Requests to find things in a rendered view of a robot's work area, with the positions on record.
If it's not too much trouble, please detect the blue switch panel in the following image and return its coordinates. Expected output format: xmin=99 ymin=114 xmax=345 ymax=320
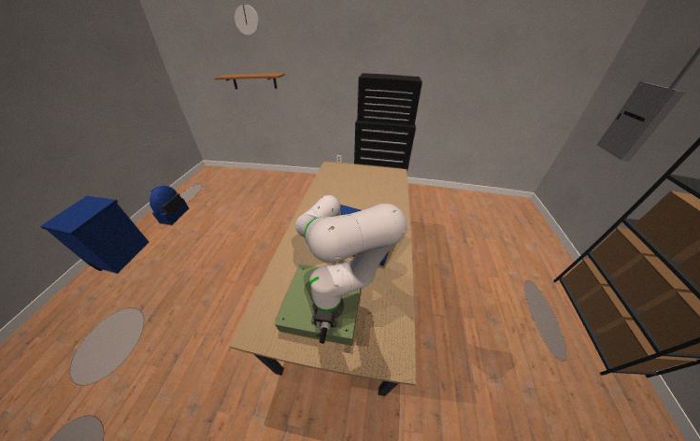
xmin=340 ymin=205 xmax=387 ymax=266

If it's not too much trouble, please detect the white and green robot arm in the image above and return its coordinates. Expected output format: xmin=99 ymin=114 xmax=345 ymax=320
xmin=295 ymin=195 xmax=407 ymax=344

